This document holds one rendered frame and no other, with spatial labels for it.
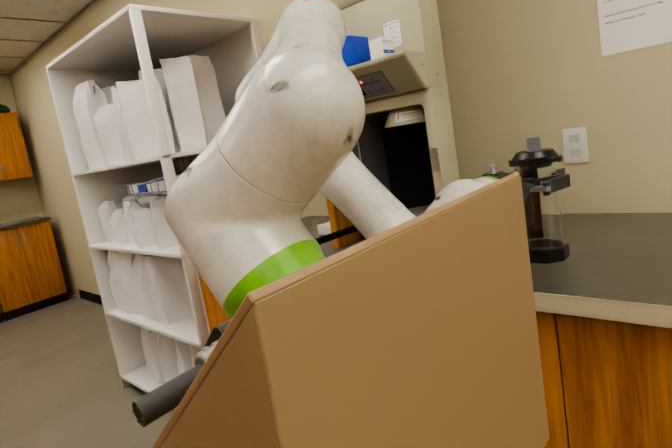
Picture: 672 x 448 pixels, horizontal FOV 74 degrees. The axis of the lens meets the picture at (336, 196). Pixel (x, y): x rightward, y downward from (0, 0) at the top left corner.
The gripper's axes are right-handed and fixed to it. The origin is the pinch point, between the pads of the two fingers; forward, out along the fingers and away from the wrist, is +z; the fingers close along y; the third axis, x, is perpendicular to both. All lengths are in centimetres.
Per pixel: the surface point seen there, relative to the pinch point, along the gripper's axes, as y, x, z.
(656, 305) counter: -21.7, 21.4, -12.3
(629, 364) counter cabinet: -16.6, 35.0, -9.2
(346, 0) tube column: 58, -57, 17
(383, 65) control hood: 40, -33, 7
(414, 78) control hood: 33.9, -28.3, 11.7
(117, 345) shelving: 255, 91, -5
